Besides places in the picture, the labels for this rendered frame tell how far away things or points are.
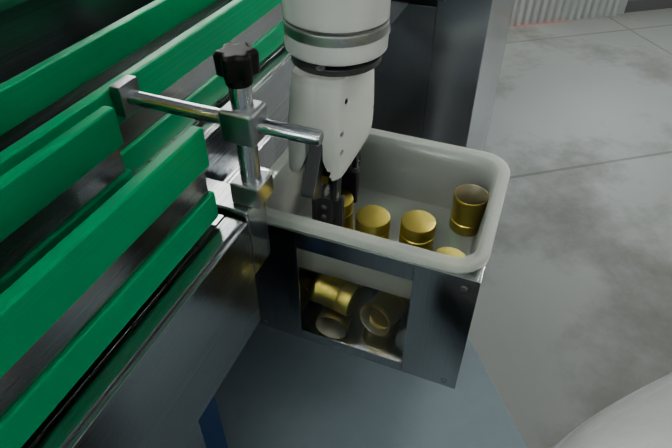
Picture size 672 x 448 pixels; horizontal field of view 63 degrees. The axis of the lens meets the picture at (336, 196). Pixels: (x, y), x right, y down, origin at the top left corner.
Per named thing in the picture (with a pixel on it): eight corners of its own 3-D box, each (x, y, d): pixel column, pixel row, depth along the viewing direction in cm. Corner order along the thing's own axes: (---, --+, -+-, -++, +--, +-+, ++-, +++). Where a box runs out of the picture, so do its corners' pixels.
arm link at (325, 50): (311, -11, 48) (312, 22, 49) (264, 26, 41) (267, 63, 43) (404, 1, 45) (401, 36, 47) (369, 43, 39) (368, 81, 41)
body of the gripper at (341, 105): (318, 11, 49) (320, 119, 56) (266, 58, 42) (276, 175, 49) (398, 23, 47) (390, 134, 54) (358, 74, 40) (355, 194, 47)
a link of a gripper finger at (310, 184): (322, 100, 46) (335, 130, 51) (291, 182, 44) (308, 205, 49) (335, 103, 46) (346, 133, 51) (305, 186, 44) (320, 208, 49)
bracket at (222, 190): (184, 222, 52) (170, 162, 47) (274, 248, 49) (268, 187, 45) (162, 247, 49) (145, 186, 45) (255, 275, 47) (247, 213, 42)
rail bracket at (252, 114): (152, 158, 48) (116, 18, 40) (330, 203, 43) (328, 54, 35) (130, 177, 46) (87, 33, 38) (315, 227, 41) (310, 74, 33)
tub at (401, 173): (314, 175, 68) (312, 114, 62) (498, 220, 61) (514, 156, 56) (246, 272, 55) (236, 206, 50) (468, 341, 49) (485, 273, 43)
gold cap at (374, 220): (392, 241, 56) (395, 208, 54) (382, 264, 54) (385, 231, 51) (360, 232, 57) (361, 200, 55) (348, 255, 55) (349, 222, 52)
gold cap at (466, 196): (465, 179, 57) (459, 210, 60) (446, 195, 55) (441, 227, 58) (495, 193, 56) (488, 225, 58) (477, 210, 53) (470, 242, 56)
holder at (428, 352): (279, 216, 74) (271, 117, 64) (484, 271, 66) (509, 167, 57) (212, 309, 62) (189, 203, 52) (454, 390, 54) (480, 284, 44)
